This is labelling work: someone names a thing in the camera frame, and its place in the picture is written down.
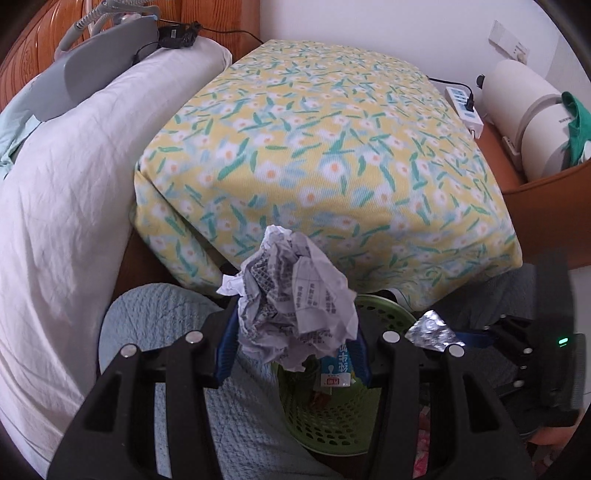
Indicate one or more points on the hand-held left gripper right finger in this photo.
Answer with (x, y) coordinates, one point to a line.
(362, 364)

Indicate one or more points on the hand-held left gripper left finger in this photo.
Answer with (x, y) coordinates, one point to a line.
(226, 350)

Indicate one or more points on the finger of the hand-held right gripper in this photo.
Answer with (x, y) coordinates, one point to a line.
(519, 381)
(480, 340)

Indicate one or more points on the small milk carton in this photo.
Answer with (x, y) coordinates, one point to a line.
(339, 369)

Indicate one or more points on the silver foil blister pack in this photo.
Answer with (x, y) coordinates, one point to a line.
(431, 332)

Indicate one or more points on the green perforated plastic basket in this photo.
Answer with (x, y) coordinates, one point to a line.
(332, 415)

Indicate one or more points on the printed paper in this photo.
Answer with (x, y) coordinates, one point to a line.
(286, 286)

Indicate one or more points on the pink floral cloth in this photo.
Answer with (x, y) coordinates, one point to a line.
(427, 447)

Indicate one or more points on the brown wooden nightstand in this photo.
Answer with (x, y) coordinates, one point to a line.
(531, 207)

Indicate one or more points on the white pillow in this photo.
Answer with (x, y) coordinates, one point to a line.
(69, 230)

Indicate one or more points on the yellow floral pillow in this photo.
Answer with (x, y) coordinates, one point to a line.
(323, 161)

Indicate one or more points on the green cloth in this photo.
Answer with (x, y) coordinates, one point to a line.
(577, 124)

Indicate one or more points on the white cylindrical appliance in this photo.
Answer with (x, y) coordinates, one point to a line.
(512, 101)

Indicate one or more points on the white power strip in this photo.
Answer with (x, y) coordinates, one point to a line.
(459, 99)

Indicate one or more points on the light blue cloth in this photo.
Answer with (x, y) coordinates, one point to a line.
(14, 138)

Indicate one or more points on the grey flat cushion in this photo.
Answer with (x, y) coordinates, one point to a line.
(92, 69)

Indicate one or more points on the small black device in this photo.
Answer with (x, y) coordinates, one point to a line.
(178, 37)

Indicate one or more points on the wooden headboard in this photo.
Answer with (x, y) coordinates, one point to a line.
(27, 41)

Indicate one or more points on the white wall plate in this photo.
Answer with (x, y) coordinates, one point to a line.
(508, 41)

